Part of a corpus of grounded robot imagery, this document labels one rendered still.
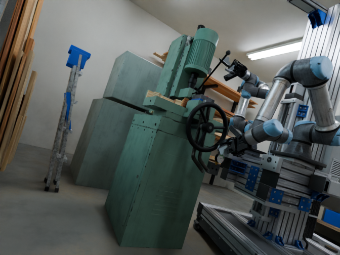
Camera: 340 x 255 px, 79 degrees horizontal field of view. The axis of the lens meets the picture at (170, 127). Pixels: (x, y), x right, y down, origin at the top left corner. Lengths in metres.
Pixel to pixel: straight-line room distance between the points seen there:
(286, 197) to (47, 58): 3.31
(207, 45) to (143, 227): 1.26
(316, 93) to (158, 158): 0.92
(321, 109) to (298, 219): 0.86
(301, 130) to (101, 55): 3.04
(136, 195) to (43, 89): 2.58
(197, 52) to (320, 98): 0.79
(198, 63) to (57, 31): 2.58
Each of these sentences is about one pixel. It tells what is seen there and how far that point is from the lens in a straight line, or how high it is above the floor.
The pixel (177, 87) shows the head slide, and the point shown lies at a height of 1.07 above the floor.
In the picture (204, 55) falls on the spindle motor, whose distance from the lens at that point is 1.53.
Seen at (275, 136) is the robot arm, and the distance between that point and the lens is 0.99.
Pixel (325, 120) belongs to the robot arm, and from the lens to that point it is 1.39.
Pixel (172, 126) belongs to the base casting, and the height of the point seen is 0.76.
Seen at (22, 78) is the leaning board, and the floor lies 0.79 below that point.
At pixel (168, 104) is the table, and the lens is 1.25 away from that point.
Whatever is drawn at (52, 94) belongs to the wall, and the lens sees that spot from 3.52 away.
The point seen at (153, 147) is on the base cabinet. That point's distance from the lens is 1.24.
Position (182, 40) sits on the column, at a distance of 1.78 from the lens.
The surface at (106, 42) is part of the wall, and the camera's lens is 3.74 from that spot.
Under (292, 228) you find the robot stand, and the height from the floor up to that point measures 0.34.
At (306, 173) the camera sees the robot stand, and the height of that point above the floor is 0.73.
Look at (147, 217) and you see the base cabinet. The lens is 1.37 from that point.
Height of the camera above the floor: 0.67
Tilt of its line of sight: 4 degrees up
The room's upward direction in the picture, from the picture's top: 18 degrees clockwise
